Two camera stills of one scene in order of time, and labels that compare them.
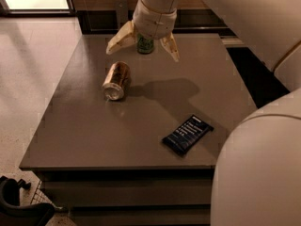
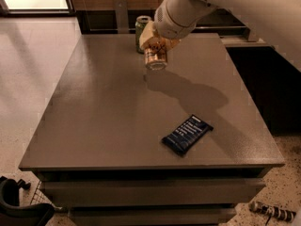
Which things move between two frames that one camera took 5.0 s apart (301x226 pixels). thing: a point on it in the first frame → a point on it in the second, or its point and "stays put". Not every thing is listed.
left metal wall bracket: [121, 6] stays put
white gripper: [154, 22] → [166, 22]
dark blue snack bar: [187, 135] stays put
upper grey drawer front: [129, 192] stays put
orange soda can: [118, 81] → [156, 54]
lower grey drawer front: [141, 216] stays put
